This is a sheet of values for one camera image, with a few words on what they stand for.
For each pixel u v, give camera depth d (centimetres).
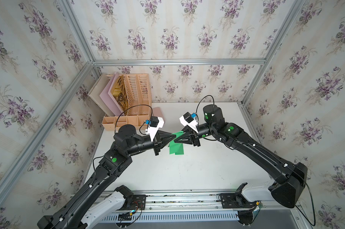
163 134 56
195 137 54
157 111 115
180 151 92
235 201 66
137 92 115
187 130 57
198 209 72
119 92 98
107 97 87
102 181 42
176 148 61
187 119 52
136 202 72
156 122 48
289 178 39
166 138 57
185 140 60
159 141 50
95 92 87
